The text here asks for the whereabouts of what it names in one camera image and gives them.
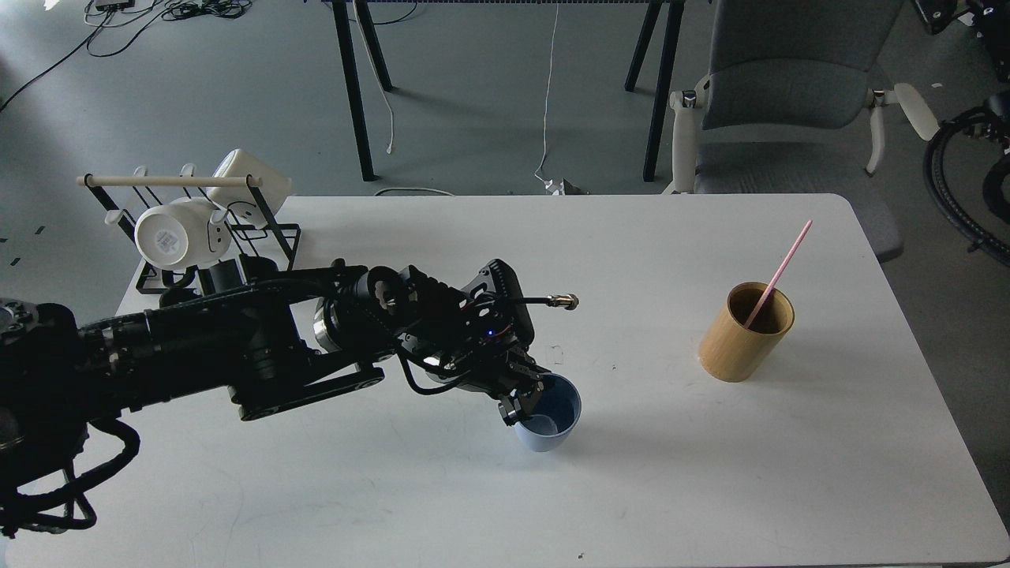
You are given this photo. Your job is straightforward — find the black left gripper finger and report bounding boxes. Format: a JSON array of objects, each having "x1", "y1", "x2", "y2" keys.
[
  {"x1": 509, "y1": 351, "x2": 549, "y2": 393},
  {"x1": 497, "y1": 386, "x2": 545, "y2": 427}
]

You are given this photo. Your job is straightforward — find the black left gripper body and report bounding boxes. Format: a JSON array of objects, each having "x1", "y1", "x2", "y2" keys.
[{"x1": 315, "y1": 259, "x2": 578, "y2": 395}]

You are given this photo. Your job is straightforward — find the blue cup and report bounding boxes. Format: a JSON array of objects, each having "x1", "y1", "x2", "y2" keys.
[{"x1": 513, "y1": 373, "x2": 583, "y2": 453}]

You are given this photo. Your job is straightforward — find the pink chopstick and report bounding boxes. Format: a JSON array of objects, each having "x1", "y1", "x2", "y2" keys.
[{"x1": 743, "y1": 219, "x2": 813, "y2": 330}]

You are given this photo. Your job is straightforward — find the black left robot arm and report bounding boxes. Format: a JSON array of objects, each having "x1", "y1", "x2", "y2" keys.
[{"x1": 1, "y1": 255, "x2": 578, "y2": 538}]

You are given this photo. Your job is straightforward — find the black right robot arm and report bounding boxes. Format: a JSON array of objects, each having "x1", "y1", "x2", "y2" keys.
[{"x1": 912, "y1": 1, "x2": 1009, "y2": 266}]

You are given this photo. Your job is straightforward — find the black table legs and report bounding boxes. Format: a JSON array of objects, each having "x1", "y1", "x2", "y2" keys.
[{"x1": 330, "y1": 0, "x2": 684, "y2": 183}]

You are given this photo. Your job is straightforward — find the bamboo cylinder holder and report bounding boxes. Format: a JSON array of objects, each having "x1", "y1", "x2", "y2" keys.
[{"x1": 698, "y1": 282, "x2": 796, "y2": 383}]

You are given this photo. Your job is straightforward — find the white square mug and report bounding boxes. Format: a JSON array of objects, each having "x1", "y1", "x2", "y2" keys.
[{"x1": 207, "y1": 148, "x2": 292, "y2": 230}]

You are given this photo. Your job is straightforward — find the white round mug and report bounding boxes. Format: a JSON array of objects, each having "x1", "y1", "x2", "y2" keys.
[{"x1": 134, "y1": 198, "x2": 232, "y2": 271}]

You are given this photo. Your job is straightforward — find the grey office chair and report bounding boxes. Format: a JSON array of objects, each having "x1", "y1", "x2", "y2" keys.
[{"x1": 664, "y1": 1, "x2": 939, "y2": 263}]

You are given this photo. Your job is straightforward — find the white hanging cable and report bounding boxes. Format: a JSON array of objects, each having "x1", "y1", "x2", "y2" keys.
[{"x1": 533, "y1": 2, "x2": 566, "y2": 195}]

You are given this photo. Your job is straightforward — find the black wire mug rack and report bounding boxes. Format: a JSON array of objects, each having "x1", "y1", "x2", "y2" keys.
[{"x1": 76, "y1": 151, "x2": 302, "y2": 296}]

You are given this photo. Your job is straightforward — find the black floor cables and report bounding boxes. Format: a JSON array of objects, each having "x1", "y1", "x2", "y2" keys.
[{"x1": 0, "y1": 0, "x2": 253, "y2": 110}]

